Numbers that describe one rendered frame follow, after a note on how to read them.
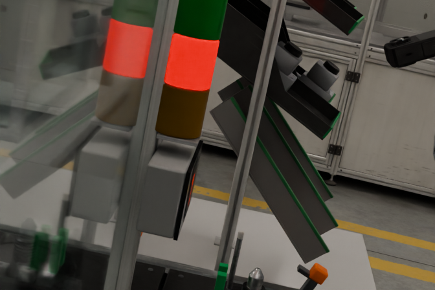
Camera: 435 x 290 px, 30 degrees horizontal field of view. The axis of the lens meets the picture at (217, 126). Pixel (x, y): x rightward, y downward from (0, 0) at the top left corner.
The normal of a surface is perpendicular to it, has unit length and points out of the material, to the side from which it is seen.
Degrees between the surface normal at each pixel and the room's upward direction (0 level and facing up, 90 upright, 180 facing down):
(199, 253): 0
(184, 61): 90
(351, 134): 90
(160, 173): 90
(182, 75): 90
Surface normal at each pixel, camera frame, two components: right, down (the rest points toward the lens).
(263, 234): 0.20, -0.95
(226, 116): -0.25, 0.20
